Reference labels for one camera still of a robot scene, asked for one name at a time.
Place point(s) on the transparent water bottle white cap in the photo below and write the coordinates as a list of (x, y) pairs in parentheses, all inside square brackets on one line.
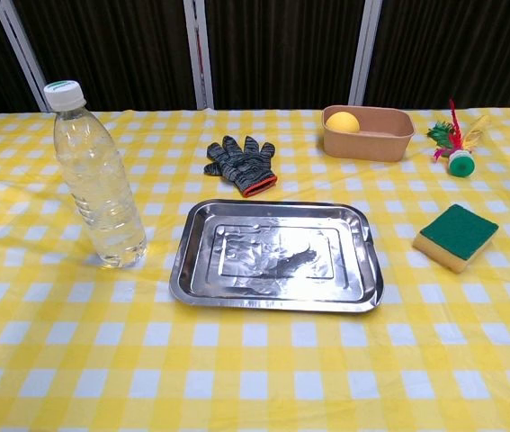
[(97, 189)]

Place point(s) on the rectangular metal tray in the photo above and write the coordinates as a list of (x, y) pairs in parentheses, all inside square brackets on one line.
[(277, 252)]

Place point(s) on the grey knit work glove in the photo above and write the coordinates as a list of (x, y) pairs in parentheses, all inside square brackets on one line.
[(241, 166)]

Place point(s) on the yellow ball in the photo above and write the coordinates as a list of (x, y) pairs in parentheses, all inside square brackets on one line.
[(342, 122)]

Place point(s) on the brown paper food container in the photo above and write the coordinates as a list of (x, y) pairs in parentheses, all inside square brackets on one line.
[(371, 144)]

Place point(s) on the yellow white checkered tablecloth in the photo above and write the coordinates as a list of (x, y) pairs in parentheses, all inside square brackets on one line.
[(254, 360)]

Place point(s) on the green and yellow sponge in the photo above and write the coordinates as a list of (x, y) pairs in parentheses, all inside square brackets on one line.
[(459, 229)]

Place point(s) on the colourful feather shuttlecock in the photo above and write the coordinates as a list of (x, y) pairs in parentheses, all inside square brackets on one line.
[(461, 164)]

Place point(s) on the white partition post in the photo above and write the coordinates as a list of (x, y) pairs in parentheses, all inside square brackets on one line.
[(365, 54), (198, 54), (25, 54)]

